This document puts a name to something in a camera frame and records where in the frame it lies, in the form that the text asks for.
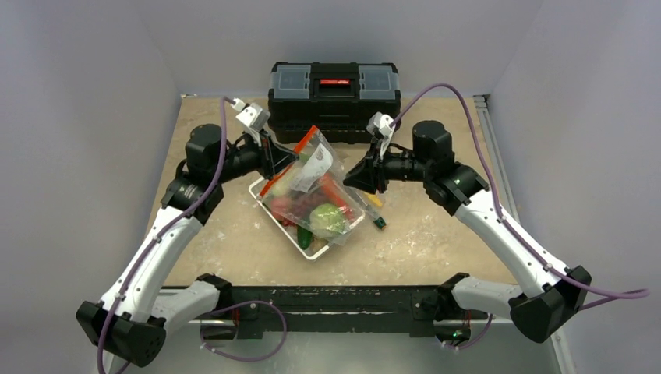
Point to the dark green cucumber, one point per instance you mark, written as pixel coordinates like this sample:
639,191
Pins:
304,237

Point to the yellow handled screwdriver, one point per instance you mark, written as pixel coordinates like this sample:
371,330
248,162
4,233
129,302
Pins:
375,200

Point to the orange plastic carrot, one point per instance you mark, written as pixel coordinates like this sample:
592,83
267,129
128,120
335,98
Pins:
331,191

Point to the white plastic basket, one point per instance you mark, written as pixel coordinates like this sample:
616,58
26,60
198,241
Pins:
315,250

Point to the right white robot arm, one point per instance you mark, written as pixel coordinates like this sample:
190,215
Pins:
547,293

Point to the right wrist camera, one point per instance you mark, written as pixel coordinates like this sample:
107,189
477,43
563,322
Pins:
381,127

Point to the green handled screwdriver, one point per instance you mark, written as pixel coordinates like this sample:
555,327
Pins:
378,221

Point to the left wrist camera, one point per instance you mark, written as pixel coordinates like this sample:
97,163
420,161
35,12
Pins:
250,115

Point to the aluminium table edge rail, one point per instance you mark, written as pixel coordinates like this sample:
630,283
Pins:
503,186

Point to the pink peach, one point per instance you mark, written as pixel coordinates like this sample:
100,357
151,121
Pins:
279,207

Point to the green cabbage head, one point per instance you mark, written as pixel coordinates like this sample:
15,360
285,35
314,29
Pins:
327,221

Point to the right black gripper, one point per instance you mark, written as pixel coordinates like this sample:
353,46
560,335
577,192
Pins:
378,169

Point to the black plastic toolbox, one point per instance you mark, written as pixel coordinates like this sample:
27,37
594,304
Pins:
338,98

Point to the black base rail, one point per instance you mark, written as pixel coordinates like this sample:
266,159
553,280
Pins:
418,311

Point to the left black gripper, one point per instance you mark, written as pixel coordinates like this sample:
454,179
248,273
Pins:
281,157

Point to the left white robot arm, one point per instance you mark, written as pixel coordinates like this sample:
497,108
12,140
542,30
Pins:
131,320

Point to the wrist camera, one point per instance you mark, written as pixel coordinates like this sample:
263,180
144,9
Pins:
381,127
250,115

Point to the clear zip top bag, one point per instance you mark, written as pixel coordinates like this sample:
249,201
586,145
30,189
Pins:
316,158

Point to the red grape bunch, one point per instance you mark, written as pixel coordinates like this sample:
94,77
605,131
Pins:
300,209

